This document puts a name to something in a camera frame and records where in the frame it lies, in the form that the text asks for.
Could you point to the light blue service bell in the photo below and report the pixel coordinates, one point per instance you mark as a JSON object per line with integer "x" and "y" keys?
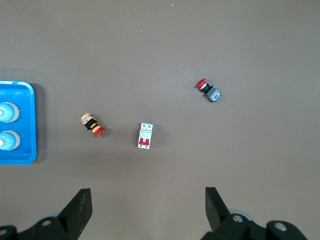
{"x": 8, "y": 112}
{"x": 8, "y": 140}

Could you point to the red mushroom push button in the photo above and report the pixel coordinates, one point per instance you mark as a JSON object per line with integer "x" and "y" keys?
{"x": 211, "y": 93}

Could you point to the orange red emergency stop button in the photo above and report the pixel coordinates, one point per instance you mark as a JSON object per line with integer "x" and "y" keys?
{"x": 93, "y": 125}

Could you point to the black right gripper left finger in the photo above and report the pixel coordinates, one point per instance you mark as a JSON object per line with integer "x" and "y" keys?
{"x": 72, "y": 220}

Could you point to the brown table mat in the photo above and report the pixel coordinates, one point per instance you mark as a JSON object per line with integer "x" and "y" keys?
{"x": 160, "y": 50}

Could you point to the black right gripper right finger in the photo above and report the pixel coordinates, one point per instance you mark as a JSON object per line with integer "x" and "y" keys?
{"x": 225, "y": 225}

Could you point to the blue plastic tray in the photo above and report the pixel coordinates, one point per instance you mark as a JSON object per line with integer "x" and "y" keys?
{"x": 25, "y": 155}

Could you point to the white red circuit breaker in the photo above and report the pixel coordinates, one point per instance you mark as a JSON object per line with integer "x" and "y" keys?
{"x": 145, "y": 136}

